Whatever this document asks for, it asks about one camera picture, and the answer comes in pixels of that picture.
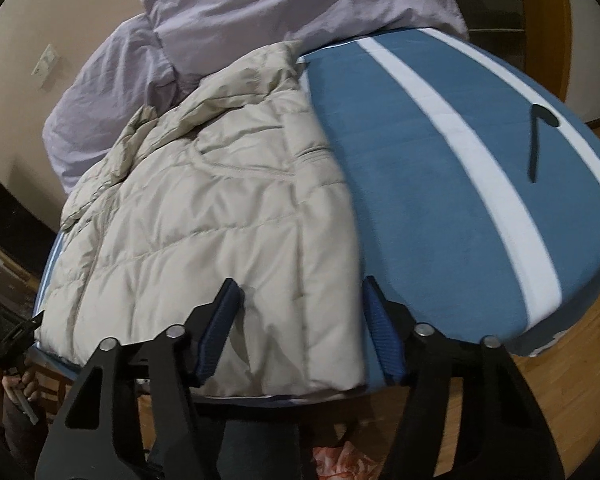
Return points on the person's left hand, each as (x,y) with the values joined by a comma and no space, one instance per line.
(25,390)

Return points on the blue white-striped bed sheet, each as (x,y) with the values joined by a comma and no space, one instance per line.
(405,170)

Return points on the orange white plastic bag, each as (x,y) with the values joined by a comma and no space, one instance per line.
(342,460)

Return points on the white wall socket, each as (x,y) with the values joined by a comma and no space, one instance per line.
(41,76)

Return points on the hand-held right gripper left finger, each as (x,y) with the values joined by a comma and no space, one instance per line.
(216,332)

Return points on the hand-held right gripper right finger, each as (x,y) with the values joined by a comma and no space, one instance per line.
(384,335)

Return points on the lavender pillow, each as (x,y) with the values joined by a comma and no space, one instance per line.
(100,105)
(280,5)

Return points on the beige puffer jacket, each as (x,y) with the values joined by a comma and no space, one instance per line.
(205,220)

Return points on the white wall switch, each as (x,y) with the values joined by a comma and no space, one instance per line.
(51,54)

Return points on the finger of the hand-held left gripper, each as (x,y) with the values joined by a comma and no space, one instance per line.
(30,327)

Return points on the wooden door frame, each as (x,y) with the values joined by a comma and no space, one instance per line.
(555,35)

